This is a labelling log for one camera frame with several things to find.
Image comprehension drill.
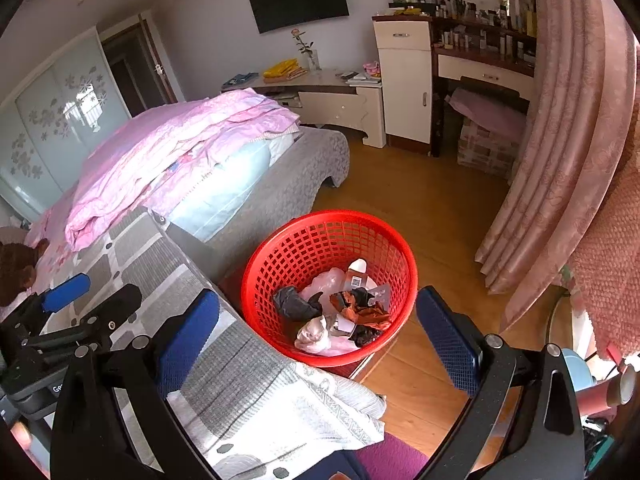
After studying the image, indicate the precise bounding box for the dark wrapper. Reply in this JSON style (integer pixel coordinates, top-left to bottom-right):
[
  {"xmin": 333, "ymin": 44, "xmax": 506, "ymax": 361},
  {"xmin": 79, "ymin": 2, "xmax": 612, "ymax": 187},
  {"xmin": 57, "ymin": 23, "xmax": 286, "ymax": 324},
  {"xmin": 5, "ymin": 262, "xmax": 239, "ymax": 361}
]
[{"xmin": 272, "ymin": 286, "xmax": 323, "ymax": 322}]

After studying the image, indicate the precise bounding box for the orange black wrapper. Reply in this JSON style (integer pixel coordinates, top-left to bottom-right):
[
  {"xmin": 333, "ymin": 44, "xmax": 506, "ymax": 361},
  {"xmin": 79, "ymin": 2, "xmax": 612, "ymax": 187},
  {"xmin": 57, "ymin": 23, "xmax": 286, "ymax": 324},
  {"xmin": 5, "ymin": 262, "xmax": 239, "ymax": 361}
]
[{"xmin": 330, "ymin": 287, "xmax": 390, "ymax": 348}]

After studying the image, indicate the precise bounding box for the clear plastic bag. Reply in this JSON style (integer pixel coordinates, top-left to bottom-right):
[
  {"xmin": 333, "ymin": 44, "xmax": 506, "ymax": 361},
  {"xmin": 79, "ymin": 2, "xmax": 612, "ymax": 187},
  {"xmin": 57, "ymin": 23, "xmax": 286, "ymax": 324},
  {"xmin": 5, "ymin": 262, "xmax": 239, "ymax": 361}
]
[{"xmin": 300, "ymin": 268, "xmax": 358, "ymax": 356}]

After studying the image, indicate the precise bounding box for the brown plush bear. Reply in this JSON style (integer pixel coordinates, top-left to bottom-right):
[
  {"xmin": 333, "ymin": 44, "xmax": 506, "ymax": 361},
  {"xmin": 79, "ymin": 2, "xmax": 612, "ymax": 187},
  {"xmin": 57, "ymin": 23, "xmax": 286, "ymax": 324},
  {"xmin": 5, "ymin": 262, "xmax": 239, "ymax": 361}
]
[{"xmin": 0, "ymin": 238, "xmax": 49, "ymax": 308}]

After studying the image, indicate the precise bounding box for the pink floral bed sheet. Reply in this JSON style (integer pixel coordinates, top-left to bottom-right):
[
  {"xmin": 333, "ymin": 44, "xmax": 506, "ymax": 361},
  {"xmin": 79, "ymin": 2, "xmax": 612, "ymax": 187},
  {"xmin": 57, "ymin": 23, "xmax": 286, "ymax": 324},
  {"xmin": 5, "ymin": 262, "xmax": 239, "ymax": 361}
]
[{"xmin": 25, "ymin": 184, "xmax": 96, "ymax": 295}]

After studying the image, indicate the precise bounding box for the grey checkered blanket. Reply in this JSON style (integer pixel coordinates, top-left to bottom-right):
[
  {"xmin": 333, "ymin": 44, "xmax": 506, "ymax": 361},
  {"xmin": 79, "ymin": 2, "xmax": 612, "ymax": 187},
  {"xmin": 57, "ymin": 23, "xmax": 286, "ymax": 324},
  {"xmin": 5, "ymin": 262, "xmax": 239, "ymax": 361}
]
[{"xmin": 46, "ymin": 210, "xmax": 386, "ymax": 479}]

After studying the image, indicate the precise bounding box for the red plastic basket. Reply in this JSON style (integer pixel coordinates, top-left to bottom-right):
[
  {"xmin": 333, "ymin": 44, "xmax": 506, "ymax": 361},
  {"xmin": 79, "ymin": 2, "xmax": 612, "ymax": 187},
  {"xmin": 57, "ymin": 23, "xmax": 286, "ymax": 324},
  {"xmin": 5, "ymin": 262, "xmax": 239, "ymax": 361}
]
[{"xmin": 241, "ymin": 210, "xmax": 418, "ymax": 368}]

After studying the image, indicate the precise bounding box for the light blue pillow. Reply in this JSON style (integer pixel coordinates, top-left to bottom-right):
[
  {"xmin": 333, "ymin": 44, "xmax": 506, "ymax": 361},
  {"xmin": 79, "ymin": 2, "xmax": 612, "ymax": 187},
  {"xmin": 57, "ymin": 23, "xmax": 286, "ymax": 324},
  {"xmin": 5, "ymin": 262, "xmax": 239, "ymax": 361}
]
[{"xmin": 166, "ymin": 132, "xmax": 300, "ymax": 242}]

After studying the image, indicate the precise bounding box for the pink folded quilt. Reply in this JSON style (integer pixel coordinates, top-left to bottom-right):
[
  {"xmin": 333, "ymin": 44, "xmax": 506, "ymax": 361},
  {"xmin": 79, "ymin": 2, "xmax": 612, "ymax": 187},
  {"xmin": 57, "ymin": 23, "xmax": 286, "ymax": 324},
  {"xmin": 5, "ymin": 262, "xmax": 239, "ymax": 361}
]
[{"xmin": 65, "ymin": 88, "xmax": 299, "ymax": 252}]

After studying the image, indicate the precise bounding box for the glass sliding wardrobe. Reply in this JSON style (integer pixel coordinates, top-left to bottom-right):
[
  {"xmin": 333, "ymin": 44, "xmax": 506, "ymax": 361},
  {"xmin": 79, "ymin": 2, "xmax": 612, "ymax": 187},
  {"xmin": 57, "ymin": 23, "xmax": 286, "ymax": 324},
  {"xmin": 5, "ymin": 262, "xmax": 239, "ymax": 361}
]
[{"xmin": 1, "ymin": 28, "xmax": 130, "ymax": 221}]

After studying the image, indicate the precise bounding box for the purple covered stool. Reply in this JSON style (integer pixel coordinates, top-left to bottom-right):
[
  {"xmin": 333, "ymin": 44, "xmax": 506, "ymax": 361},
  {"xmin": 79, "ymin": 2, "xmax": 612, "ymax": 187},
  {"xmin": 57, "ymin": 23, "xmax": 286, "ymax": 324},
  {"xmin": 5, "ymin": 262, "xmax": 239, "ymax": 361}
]
[{"xmin": 448, "ymin": 88, "xmax": 526, "ymax": 143}]

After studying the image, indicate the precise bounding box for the pink curtain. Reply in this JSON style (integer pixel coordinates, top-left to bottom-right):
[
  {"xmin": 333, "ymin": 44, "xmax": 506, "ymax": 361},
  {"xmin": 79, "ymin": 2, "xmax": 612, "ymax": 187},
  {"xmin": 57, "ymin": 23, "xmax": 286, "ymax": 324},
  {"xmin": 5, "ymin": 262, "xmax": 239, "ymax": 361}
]
[{"xmin": 475, "ymin": 0, "xmax": 638, "ymax": 330}]

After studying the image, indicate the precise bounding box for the white low desk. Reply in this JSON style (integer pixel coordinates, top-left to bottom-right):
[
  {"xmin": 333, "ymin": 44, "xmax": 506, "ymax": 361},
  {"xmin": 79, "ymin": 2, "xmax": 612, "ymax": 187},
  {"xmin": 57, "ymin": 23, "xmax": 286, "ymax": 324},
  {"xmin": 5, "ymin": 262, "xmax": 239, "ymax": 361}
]
[{"xmin": 221, "ymin": 68, "xmax": 386, "ymax": 148}]

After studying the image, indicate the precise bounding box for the yellow folded cloth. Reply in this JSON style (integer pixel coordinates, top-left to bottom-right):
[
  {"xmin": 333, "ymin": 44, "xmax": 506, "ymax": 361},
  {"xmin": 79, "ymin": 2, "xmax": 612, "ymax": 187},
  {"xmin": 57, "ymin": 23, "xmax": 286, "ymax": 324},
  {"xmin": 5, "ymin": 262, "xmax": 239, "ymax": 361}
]
[{"xmin": 262, "ymin": 58, "xmax": 307, "ymax": 84}]

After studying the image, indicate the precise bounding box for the white tall cabinet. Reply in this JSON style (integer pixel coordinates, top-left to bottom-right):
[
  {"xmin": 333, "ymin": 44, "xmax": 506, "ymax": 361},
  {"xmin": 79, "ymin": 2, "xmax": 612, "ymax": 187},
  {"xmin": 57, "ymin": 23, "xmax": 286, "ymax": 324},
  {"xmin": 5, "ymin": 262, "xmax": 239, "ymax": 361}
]
[{"xmin": 373, "ymin": 20, "xmax": 433, "ymax": 144}]

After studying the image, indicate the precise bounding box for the dark vanity dresser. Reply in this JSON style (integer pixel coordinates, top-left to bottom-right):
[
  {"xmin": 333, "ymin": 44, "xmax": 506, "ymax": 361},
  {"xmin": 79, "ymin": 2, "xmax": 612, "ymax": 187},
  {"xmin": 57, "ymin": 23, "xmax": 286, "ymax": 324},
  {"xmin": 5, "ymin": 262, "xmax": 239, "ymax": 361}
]
[{"xmin": 373, "ymin": 0, "xmax": 536, "ymax": 156}]

